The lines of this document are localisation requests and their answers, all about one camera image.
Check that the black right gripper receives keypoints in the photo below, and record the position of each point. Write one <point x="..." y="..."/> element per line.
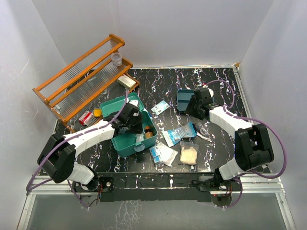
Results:
<point x="190" y="109"/>

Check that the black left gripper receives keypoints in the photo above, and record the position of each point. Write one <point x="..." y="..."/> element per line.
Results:
<point x="137" y="128"/>

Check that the black handled scissors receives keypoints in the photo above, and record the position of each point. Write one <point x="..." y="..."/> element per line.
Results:
<point x="200" y="131"/>

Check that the white plastic bottle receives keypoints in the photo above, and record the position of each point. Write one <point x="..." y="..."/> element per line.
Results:
<point x="139" y="138"/>

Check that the brown medicine bottle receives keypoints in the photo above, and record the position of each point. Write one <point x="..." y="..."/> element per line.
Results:
<point x="148" y="132"/>

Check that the blue cotton swab bag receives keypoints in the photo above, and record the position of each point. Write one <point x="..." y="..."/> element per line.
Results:
<point x="172" y="137"/>

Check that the clear bag of gauze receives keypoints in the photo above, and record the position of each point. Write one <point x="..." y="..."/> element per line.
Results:
<point x="162" y="154"/>

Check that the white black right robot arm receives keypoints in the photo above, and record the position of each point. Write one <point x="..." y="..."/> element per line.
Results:
<point x="252" y="142"/>

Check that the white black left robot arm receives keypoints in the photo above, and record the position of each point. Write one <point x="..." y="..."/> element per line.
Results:
<point x="57" y="158"/>

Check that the green medicine kit box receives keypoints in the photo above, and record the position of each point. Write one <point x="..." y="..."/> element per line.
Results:
<point x="125" y="144"/>

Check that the red white medicine box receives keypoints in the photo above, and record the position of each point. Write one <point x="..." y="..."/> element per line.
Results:
<point x="86" y="118"/>

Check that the teal divider tray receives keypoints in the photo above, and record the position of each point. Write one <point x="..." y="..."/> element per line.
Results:
<point x="183" y="99"/>

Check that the light blue sachet packet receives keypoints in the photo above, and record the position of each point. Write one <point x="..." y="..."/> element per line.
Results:
<point x="160" y="107"/>

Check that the yellow orange small object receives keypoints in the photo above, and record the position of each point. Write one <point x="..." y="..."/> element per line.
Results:
<point x="97" y="113"/>

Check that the bag of cotton balls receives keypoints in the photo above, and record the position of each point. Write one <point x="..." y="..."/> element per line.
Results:
<point x="189" y="153"/>

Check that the orange wooden shelf rack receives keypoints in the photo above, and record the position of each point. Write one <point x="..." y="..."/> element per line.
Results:
<point x="73" y="90"/>

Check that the clear plastic cup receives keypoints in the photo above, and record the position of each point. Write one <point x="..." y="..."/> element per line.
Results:
<point x="116" y="59"/>

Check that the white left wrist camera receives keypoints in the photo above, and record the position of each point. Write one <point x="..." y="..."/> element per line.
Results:
<point x="135" y="103"/>

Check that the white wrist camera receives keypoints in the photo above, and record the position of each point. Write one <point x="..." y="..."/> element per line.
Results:
<point x="135" y="103"/>
<point x="209" y="89"/>

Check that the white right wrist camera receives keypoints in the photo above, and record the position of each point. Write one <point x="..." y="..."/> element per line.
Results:
<point x="209" y="89"/>

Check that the black front mounting rail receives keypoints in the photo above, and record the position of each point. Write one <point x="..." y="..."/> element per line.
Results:
<point x="167" y="186"/>

